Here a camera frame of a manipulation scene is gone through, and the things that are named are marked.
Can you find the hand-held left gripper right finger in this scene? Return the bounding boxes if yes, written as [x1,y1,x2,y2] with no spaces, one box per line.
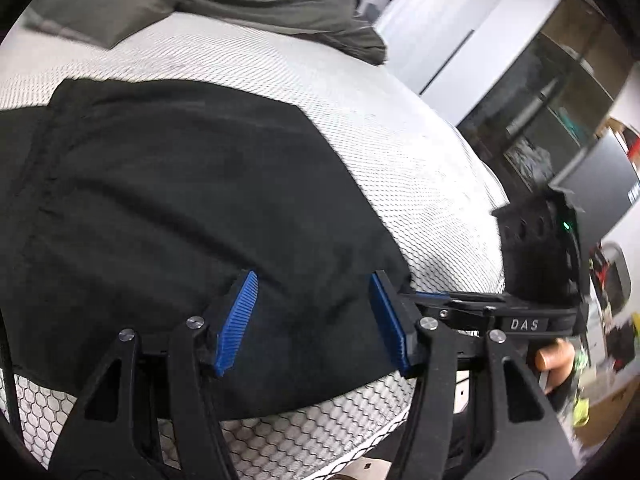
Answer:
[369,270,576,480]

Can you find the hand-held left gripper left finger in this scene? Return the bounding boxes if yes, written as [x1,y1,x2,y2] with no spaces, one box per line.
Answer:
[47,270,259,480]

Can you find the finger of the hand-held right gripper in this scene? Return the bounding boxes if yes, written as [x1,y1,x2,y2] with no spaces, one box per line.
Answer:
[402,290,506,333]

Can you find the black pants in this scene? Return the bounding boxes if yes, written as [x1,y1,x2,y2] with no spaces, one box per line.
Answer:
[0,77,417,421]

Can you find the person's right hand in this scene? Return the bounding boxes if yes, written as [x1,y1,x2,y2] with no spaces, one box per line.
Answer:
[534,337,577,374]

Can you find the black monitor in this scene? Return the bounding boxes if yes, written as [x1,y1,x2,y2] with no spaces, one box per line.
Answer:
[549,130,640,261]

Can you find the open dark wardrobe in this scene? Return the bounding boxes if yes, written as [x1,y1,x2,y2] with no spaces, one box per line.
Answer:
[455,0,618,198]

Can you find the bed with white honeycomb sheet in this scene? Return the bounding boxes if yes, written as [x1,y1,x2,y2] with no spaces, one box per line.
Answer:
[0,10,507,480]

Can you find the white wardrobe door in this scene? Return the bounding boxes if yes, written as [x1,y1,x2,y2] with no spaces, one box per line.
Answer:
[372,0,568,126]

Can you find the white chair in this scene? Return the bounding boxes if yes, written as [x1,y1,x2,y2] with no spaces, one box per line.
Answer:
[354,0,391,25]

